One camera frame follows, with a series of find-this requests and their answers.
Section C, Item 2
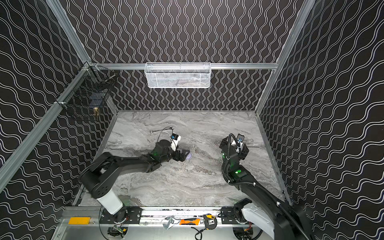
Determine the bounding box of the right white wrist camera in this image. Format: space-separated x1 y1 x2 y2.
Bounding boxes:
235 134 245 154

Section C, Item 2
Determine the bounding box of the white wire mesh basket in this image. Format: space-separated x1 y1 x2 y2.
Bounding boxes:
144 62 212 89

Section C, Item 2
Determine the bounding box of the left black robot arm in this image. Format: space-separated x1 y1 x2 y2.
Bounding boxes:
79 140 190 216

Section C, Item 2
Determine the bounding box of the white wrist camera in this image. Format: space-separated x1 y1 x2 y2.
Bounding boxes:
235 134 245 154
171 133 181 151

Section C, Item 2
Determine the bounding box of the adjustable wrench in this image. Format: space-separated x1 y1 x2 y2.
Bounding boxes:
163 216 179 230

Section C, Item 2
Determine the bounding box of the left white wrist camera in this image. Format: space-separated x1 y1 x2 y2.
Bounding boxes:
171 133 181 151

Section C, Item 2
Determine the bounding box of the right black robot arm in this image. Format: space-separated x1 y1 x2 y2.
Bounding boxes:
220 133 313 240

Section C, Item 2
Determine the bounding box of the yellow label plate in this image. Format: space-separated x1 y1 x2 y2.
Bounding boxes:
69 217 91 225

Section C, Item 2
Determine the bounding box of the black wire basket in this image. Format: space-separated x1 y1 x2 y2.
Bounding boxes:
62 66 117 122

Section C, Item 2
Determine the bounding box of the steel combination wrench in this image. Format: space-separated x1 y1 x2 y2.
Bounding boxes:
150 126 174 133

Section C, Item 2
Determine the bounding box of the yellow black tape measure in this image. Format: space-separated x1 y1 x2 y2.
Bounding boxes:
203 214 218 230

